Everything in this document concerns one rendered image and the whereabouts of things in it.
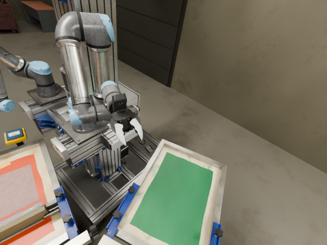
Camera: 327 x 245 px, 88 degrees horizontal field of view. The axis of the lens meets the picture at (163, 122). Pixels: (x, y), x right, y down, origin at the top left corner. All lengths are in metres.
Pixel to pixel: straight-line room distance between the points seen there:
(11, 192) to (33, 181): 0.11
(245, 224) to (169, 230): 1.50
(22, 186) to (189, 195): 1.08
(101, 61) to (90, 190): 1.52
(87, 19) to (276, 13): 2.73
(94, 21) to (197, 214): 1.21
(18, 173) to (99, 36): 1.05
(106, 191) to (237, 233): 1.57
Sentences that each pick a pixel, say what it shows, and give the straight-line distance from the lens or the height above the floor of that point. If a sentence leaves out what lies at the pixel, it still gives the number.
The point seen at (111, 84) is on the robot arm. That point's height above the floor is 1.69.
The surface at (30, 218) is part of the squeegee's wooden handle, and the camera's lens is 1.20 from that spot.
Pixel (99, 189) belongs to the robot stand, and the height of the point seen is 0.21.
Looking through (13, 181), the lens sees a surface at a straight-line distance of 1.49.
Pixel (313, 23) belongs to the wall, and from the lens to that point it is 3.17.
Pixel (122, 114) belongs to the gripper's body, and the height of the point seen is 1.69.
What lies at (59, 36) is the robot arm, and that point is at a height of 1.83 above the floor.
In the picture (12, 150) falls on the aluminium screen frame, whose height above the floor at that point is 0.99.
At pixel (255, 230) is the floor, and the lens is 2.59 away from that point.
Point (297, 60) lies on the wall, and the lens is 3.23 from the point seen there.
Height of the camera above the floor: 2.08
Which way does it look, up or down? 41 degrees down
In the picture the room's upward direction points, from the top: 11 degrees clockwise
